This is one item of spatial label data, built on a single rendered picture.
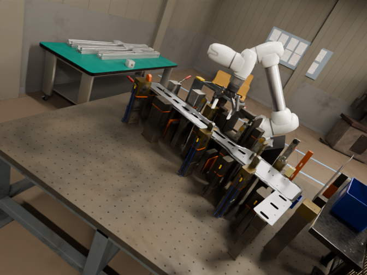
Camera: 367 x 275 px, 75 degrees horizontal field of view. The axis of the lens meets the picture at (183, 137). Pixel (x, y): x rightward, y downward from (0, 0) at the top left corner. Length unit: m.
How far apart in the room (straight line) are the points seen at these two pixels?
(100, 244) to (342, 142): 6.62
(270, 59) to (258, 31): 5.86
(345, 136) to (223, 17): 4.75
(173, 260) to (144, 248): 0.14
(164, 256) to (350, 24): 7.44
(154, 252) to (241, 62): 1.10
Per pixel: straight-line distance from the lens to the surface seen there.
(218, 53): 1.49
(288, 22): 7.83
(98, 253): 1.40
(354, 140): 7.34
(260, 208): 1.18
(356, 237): 1.48
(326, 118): 8.07
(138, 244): 1.15
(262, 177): 1.43
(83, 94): 2.96
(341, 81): 7.94
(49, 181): 1.32
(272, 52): 2.02
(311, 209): 1.32
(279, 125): 2.14
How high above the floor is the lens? 1.62
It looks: 27 degrees down
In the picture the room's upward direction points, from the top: 25 degrees clockwise
